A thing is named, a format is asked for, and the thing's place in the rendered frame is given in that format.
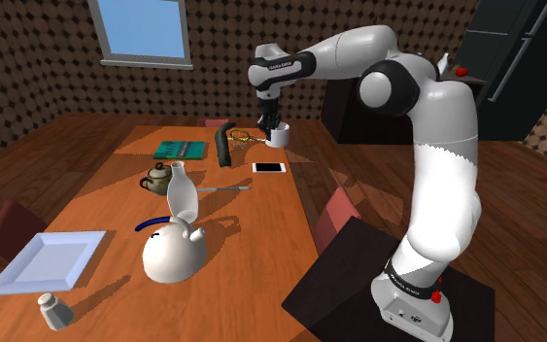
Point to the white phone with black screen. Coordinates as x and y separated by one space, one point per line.
269 167

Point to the white cup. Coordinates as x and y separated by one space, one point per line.
278 138

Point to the white salt shaker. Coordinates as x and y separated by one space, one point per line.
56 313

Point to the black curved object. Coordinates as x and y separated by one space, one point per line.
223 149

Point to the dark robot stand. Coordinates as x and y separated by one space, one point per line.
348 279

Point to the black refrigerator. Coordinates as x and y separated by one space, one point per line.
514 75

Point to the wooden table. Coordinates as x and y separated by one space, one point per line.
254 265

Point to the window with grey frame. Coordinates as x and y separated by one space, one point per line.
143 28

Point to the white vase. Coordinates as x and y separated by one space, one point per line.
182 194

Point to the green book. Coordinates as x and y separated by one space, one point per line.
180 150

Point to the olive green teapot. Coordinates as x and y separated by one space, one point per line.
157 179

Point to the silver knife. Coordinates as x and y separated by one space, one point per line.
223 189

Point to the white square plate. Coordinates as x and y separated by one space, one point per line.
45 263

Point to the dark cabinet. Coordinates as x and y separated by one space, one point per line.
344 116

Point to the red chair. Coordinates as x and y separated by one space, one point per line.
332 220
10 232
212 122

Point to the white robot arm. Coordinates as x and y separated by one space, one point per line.
446 180

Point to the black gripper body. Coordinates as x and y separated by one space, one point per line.
268 111

